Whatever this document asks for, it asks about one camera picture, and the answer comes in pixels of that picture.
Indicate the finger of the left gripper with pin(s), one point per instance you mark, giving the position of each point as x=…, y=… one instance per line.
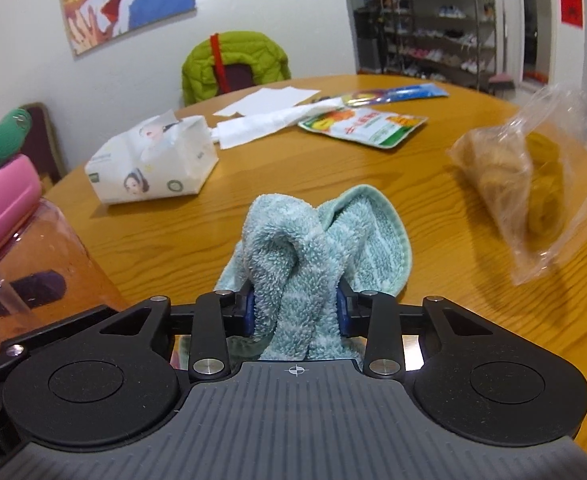
x=37, y=290

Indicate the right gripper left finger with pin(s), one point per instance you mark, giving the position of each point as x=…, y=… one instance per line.
x=217, y=316

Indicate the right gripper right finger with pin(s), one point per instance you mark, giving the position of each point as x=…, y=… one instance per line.
x=374, y=316

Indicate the pink water bottle green handle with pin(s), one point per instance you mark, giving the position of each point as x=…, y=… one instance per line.
x=35, y=237

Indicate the teal striped towel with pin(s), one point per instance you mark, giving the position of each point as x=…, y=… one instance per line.
x=295, y=255

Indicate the maroon gold chair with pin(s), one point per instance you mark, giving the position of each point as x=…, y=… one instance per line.
x=42, y=148

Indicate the white tissue pack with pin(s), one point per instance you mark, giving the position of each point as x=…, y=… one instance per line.
x=162, y=157

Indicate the white paper towel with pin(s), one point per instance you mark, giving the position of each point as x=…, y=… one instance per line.
x=242, y=130

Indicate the green orange snack packet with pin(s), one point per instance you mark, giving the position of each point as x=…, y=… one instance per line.
x=365, y=126

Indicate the plastic bag of rubber bands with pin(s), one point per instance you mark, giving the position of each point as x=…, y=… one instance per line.
x=531, y=173

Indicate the white paper sheet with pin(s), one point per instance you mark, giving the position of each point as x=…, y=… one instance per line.
x=267, y=100

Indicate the blue long packet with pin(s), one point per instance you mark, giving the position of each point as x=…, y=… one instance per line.
x=394, y=95

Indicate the shoe rack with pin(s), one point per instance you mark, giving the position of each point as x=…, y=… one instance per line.
x=442, y=40

